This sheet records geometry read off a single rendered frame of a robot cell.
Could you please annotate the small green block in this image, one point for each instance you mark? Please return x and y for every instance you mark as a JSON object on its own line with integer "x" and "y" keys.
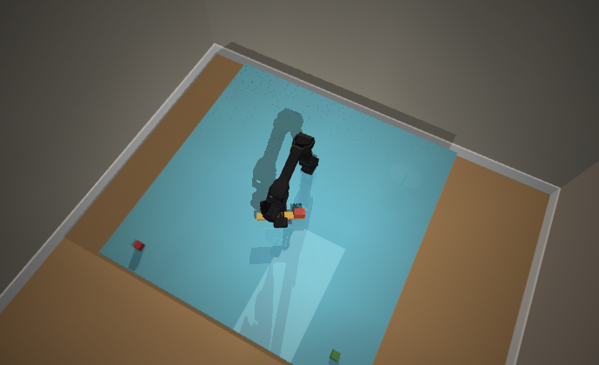
{"x": 335, "y": 355}

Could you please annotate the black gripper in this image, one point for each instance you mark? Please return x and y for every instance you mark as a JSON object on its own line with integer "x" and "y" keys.
{"x": 281, "y": 222}

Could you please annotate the red block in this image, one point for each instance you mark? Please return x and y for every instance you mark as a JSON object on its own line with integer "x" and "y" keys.
{"x": 138, "y": 245}

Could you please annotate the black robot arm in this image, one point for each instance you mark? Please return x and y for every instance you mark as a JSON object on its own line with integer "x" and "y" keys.
{"x": 300, "y": 150}

